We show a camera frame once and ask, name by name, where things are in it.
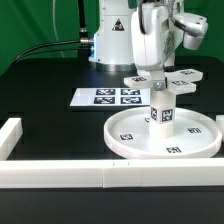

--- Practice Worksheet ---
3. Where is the black cable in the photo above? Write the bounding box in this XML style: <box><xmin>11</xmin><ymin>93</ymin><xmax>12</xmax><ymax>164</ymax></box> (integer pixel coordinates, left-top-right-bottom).
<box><xmin>12</xmin><ymin>47</ymin><xmax>94</xmax><ymax>65</ymax></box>
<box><xmin>12</xmin><ymin>39</ymin><xmax>95</xmax><ymax>64</ymax></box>

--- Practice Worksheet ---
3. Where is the white right fence block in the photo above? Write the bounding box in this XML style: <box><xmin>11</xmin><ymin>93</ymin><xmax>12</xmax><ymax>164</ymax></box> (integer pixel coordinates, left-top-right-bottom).
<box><xmin>216</xmin><ymin>115</ymin><xmax>224</xmax><ymax>139</ymax></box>

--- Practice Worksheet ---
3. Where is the white front fence bar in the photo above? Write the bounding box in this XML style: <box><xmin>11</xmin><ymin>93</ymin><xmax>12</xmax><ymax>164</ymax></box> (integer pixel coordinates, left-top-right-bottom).
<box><xmin>0</xmin><ymin>158</ymin><xmax>224</xmax><ymax>188</ymax></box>

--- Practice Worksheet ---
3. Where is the white fence block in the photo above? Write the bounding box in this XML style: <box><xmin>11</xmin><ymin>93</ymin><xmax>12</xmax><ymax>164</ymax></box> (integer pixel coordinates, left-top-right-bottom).
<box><xmin>216</xmin><ymin>115</ymin><xmax>224</xmax><ymax>139</ymax></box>
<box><xmin>0</xmin><ymin>118</ymin><xmax>23</xmax><ymax>161</ymax></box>

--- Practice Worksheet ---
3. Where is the white cross-shaped table base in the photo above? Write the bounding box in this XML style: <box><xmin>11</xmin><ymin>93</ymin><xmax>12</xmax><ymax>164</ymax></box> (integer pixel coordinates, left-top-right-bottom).
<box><xmin>124</xmin><ymin>69</ymin><xmax>203</xmax><ymax>95</ymax></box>

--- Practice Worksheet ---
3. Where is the white marker sheet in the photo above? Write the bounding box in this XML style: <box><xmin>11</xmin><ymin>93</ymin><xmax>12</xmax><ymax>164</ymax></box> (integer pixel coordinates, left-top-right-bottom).
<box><xmin>70</xmin><ymin>88</ymin><xmax>150</xmax><ymax>107</ymax></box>

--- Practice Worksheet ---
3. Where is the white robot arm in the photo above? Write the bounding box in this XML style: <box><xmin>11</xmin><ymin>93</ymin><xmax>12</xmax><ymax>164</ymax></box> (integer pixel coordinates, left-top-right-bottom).
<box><xmin>89</xmin><ymin>0</ymin><xmax>208</xmax><ymax>91</ymax></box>

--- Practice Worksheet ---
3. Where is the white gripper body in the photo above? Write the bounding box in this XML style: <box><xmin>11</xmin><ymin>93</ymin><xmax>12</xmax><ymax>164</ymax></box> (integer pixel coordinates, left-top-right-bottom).
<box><xmin>131</xmin><ymin>3</ymin><xmax>183</xmax><ymax>71</ymax></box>

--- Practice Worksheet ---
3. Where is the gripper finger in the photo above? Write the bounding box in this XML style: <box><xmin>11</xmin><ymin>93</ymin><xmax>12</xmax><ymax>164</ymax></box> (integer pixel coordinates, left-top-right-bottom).
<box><xmin>164</xmin><ymin>54</ymin><xmax>175</xmax><ymax>71</ymax></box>
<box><xmin>153</xmin><ymin>79</ymin><xmax>167</xmax><ymax>91</ymax></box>

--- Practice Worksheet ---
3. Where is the black cable lower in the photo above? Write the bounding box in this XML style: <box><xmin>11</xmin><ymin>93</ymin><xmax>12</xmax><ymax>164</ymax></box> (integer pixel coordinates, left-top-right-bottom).
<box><xmin>12</xmin><ymin>47</ymin><xmax>94</xmax><ymax>65</ymax></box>

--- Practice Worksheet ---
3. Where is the white left fence block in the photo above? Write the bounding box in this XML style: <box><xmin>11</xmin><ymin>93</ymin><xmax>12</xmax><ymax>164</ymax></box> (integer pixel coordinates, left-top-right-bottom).
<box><xmin>0</xmin><ymin>118</ymin><xmax>23</xmax><ymax>161</ymax></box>

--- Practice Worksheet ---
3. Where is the white round table top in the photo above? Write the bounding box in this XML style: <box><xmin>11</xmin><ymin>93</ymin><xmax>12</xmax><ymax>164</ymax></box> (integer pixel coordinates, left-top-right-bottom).
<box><xmin>104</xmin><ymin>106</ymin><xmax>222</xmax><ymax>159</ymax></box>

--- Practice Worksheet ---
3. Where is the black cable upper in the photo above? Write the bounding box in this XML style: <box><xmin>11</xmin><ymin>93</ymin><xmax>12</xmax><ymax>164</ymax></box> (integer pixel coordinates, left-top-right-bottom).
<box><xmin>12</xmin><ymin>39</ymin><xmax>95</xmax><ymax>64</ymax></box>

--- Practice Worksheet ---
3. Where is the black vertical cable connector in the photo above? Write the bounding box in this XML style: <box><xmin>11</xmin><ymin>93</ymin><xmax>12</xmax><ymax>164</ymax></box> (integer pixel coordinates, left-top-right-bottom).
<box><xmin>77</xmin><ymin>0</ymin><xmax>89</xmax><ymax>59</ymax></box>

